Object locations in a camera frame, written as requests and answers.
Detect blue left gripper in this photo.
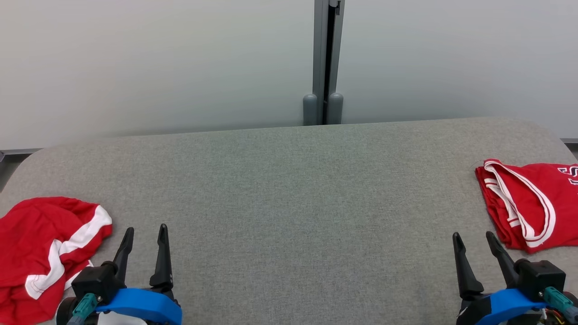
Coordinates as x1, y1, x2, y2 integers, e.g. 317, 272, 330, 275
96, 223, 183, 325

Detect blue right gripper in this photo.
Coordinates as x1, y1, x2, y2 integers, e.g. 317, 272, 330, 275
452, 231, 549, 325

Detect red and white jersey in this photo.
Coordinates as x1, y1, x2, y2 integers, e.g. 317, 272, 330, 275
475, 158, 578, 254

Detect red shorts with white stripe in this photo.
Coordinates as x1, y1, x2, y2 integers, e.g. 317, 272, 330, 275
0, 196, 113, 325

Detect left camera cable teal plug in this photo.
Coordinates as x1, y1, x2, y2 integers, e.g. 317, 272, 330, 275
67, 292, 99, 325

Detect camera cable teal plug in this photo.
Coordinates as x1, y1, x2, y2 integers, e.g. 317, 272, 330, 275
542, 286, 578, 323
67, 292, 99, 325

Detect right camera cable teal plug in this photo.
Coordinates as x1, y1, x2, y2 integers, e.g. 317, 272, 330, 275
542, 286, 578, 323

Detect grey cylindrical post foot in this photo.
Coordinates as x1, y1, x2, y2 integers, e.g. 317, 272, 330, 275
327, 92, 344, 125
303, 93, 319, 126

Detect grey partition post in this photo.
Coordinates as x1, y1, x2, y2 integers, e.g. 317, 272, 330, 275
312, 0, 345, 125

